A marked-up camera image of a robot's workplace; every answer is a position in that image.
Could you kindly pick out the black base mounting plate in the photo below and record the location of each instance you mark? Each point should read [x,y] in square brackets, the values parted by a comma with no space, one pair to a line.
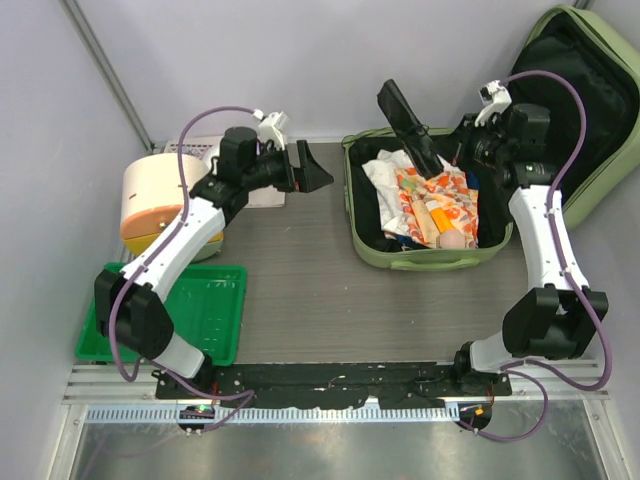
[396,385]

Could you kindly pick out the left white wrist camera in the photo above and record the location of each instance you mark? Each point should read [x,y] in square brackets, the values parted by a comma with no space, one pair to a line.
[271,130]

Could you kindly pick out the white garment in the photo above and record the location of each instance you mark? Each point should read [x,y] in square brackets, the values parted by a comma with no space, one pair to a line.
[381,173]

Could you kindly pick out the green hard-shell suitcase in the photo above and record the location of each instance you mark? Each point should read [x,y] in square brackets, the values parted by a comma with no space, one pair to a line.
[575,113]

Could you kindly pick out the blue garment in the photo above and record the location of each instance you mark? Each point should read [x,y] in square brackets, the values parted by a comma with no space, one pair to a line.
[472,180]

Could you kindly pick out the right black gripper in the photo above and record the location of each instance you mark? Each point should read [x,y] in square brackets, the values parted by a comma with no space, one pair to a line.
[468,131]

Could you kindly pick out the beige cosmetic tube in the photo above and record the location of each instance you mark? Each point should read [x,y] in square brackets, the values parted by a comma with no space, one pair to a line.
[426,224]

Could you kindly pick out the cream round drawer cabinet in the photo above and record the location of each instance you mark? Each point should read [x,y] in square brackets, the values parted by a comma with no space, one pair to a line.
[151,198]

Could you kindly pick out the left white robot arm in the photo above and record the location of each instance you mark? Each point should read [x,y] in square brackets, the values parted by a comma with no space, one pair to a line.
[130,304]

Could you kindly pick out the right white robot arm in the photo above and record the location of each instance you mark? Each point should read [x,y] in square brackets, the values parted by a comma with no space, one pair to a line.
[560,314]

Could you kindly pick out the green plastic tray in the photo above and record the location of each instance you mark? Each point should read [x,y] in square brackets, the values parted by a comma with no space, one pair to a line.
[206,305]

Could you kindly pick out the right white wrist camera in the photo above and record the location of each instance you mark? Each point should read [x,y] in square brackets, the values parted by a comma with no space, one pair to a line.
[495,98]

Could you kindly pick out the orange tube white cap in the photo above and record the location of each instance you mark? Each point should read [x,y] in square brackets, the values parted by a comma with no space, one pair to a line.
[440,219]

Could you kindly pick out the white slotted cable duct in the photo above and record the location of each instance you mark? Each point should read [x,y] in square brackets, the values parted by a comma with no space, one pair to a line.
[370,412]

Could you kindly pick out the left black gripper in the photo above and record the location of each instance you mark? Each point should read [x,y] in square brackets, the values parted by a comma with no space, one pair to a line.
[315,176]

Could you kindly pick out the floral orange cloth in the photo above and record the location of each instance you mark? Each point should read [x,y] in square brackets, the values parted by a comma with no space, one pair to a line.
[456,199]

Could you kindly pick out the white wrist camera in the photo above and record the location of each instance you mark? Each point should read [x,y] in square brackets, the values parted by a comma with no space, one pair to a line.
[271,130]
[495,98]

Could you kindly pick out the patterned cloth placemat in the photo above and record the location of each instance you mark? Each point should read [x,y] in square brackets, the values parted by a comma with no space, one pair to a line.
[198,153]

